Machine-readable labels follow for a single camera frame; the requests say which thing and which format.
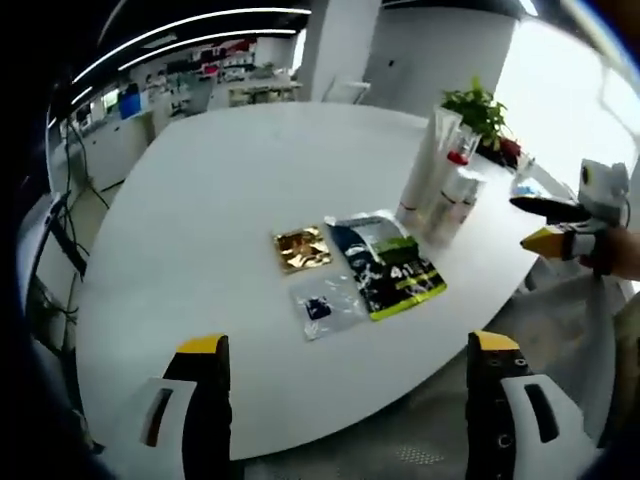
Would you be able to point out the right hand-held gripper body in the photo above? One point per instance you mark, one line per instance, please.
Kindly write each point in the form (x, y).
(602, 192)

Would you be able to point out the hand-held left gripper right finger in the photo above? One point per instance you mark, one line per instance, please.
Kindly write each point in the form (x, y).
(487, 400)

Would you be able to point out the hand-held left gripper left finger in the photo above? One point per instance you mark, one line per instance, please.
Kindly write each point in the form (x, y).
(205, 400)

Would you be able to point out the beige skincare cream tube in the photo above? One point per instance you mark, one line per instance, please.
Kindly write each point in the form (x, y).
(425, 170)

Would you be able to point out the clear plastic packet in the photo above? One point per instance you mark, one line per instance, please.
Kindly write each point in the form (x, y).
(327, 307)

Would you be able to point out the black and green skincare sachet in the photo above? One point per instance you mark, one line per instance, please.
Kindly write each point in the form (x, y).
(395, 270)

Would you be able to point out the gold skincare sachet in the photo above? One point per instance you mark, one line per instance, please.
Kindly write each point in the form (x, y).
(302, 250)

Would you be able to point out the blue storage bin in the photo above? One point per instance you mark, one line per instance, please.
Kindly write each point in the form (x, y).
(131, 106)

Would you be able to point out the person's right hand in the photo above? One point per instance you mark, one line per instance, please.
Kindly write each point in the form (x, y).
(600, 250)

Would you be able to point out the blue plastic packet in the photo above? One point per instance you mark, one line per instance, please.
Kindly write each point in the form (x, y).
(526, 190)

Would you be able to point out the red flowering plant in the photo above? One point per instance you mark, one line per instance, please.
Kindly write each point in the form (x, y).
(507, 151)

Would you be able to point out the person's beige patterned garment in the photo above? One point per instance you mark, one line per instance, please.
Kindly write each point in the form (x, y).
(629, 345)

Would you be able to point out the green potted plant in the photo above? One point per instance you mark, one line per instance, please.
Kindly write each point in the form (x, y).
(475, 110)

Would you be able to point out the black tripod stand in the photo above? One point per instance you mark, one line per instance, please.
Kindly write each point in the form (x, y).
(67, 235)

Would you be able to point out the white chair back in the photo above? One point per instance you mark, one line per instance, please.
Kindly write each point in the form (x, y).
(346, 91)

